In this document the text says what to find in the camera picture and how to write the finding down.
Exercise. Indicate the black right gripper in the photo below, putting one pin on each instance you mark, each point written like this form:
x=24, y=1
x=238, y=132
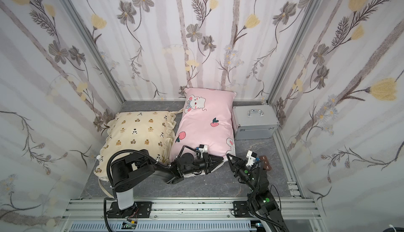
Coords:
x=238, y=165

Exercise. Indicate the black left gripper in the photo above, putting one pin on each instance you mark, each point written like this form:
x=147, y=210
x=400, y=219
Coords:
x=206, y=163

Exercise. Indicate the pink cartoon pillow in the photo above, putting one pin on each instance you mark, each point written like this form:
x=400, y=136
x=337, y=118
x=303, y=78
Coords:
x=206, y=120

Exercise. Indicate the cream bear print pillow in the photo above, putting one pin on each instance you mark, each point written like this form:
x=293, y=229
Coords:
x=152, y=131

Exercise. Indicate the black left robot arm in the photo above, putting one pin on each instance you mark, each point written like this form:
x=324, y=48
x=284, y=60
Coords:
x=127, y=168

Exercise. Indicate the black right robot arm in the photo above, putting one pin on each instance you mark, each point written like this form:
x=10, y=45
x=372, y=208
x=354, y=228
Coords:
x=260, y=201

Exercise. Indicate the brown small block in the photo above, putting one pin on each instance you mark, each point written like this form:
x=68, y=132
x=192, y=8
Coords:
x=265, y=163

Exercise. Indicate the silver aluminium case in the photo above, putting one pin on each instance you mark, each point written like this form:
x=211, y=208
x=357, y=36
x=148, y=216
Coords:
x=254, y=122

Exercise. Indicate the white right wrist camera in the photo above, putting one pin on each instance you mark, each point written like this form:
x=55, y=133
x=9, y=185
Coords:
x=252, y=158

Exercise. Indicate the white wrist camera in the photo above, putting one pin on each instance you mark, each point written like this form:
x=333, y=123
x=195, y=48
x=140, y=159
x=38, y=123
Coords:
x=252, y=158
x=200, y=150

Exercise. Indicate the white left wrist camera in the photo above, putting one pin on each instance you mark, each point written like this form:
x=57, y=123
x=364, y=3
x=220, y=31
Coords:
x=200, y=150

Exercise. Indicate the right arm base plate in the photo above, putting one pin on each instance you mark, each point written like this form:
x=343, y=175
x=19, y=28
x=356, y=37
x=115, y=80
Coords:
x=240, y=209

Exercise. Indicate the aluminium mounting rail frame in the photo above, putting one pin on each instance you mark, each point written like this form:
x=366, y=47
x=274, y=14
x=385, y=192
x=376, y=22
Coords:
x=167, y=215

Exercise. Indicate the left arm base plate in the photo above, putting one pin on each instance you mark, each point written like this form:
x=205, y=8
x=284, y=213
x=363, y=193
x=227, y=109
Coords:
x=140, y=209

